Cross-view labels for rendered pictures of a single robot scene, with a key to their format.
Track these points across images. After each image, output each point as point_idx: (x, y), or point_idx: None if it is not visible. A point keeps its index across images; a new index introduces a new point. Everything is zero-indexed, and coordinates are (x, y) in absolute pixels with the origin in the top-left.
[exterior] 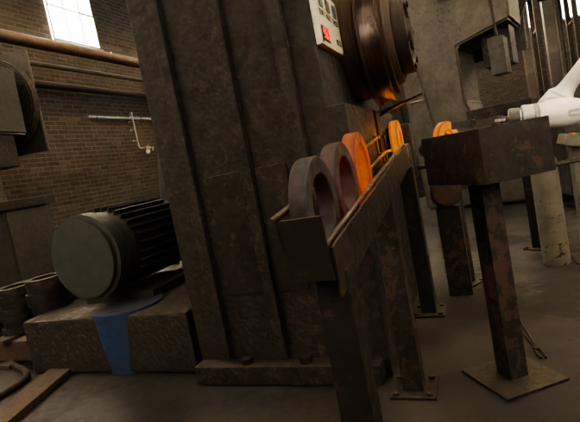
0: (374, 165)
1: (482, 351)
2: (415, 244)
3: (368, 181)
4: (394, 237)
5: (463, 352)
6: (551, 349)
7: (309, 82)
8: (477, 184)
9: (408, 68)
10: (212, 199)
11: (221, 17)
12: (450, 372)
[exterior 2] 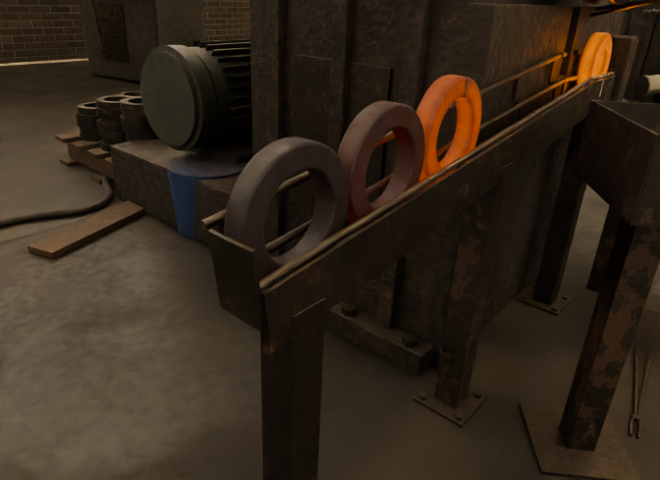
0: (516, 109)
1: (564, 388)
2: (559, 216)
3: (463, 151)
4: (484, 231)
5: (540, 377)
6: (653, 429)
7: None
8: (621, 215)
9: None
10: (296, 85)
11: None
12: (505, 398)
